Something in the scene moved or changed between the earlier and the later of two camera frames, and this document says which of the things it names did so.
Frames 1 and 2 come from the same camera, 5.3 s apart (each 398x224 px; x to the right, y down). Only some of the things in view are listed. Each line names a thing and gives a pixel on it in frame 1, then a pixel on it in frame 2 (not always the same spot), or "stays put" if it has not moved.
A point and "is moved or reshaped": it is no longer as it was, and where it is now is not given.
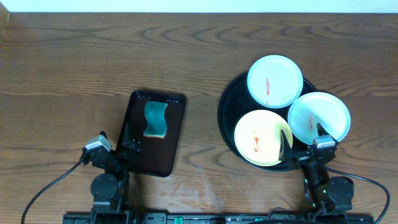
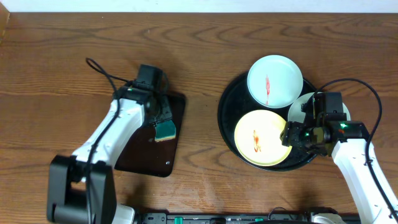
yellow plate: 257,135 stays put
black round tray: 235,102 stays put
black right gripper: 285,154 -> 290,135
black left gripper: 116,154 -> 165,115
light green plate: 275,81 stays put
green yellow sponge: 157,126 is moved or reshaped
